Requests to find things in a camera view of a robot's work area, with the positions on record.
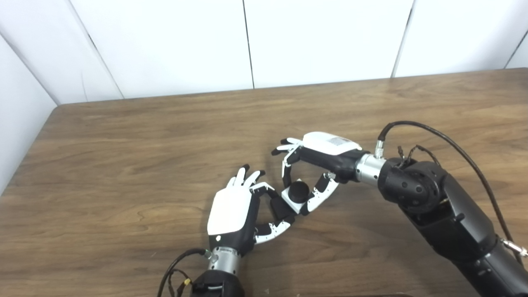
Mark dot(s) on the white and black left hand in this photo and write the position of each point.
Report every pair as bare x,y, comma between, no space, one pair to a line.
231,210

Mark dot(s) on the white and black right hand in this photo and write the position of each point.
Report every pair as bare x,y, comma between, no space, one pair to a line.
334,154

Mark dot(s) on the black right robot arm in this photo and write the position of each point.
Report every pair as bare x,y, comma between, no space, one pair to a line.
445,210

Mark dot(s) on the white square piece with hole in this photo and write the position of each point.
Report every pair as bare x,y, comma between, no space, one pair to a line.
291,203

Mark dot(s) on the black peg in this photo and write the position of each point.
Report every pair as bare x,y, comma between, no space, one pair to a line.
298,192

